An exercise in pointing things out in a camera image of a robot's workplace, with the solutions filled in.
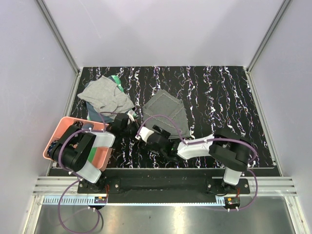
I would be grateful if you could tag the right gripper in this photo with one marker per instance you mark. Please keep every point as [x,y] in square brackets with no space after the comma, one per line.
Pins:
[165,134]

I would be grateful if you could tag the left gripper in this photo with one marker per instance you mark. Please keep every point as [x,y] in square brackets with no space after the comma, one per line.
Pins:
[134,124]

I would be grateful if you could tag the dark grey napkin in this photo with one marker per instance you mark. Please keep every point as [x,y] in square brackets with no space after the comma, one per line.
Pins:
[169,112]

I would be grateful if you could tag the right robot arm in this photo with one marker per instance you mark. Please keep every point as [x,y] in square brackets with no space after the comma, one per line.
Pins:
[224,146]

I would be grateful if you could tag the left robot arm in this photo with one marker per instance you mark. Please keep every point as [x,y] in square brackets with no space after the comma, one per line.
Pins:
[83,147]

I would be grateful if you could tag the dark blue cloth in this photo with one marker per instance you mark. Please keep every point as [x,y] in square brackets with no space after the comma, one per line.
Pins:
[93,115]

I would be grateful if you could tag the light grey cloth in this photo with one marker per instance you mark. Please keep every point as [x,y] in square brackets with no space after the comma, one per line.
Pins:
[105,96]

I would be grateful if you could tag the green oval object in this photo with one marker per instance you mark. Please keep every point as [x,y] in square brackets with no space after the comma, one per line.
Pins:
[92,154]

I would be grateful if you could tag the pink divided tray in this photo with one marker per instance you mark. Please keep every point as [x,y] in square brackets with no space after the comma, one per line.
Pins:
[103,144]

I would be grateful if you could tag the green packet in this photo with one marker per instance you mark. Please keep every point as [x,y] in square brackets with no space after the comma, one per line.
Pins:
[116,80]

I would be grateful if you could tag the black blue patterned object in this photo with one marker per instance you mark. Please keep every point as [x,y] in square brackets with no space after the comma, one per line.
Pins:
[51,146]

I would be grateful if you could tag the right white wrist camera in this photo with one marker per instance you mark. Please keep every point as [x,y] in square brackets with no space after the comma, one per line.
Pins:
[143,134]

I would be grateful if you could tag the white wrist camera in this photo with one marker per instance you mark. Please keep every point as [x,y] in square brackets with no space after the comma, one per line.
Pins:
[132,115]
[143,134]

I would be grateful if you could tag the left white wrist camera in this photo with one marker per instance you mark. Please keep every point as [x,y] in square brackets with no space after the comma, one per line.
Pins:
[132,115]

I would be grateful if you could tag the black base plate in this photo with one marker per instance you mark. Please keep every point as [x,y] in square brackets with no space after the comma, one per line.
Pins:
[163,186]

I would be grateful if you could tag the left aluminium frame post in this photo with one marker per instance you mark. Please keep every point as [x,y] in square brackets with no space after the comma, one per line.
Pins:
[56,33]

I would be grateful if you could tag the aluminium frame post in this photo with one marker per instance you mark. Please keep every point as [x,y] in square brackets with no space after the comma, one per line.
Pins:
[269,33]
[56,33]

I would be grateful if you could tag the right aluminium frame post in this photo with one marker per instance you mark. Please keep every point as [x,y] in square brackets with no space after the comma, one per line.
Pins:
[269,33]

